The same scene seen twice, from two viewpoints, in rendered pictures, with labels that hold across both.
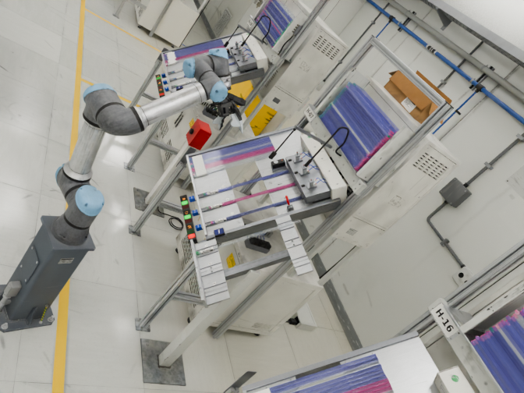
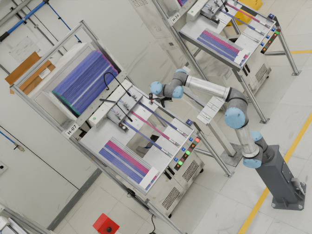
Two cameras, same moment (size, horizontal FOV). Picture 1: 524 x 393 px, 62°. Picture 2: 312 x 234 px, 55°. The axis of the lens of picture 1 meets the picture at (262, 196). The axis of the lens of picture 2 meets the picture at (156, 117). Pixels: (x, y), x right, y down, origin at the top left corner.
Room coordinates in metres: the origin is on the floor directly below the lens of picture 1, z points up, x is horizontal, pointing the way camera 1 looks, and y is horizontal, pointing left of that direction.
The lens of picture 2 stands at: (1.32, 2.12, 2.27)
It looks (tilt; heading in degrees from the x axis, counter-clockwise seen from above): 30 degrees down; 288
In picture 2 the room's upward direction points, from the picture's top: 40 degrees counter-clockwise
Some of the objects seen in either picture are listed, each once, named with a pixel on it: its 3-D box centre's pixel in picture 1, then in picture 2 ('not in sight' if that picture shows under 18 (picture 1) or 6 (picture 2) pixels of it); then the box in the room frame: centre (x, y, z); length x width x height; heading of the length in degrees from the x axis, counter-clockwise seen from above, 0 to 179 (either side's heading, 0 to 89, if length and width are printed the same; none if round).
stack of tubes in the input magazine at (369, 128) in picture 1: (359, 127); (86, 81); (2.35, -0.15, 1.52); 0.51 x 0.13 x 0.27; 40
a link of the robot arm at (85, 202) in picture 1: (85, 204); (255, 141); (1.41, 0.52, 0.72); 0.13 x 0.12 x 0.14; 63
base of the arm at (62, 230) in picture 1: (74, 224); (261, 151); (1.40, 0.52, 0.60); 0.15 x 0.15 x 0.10
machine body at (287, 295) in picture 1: (242, 263); (154, 168); (2.48, -0.20, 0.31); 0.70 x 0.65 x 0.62; 40
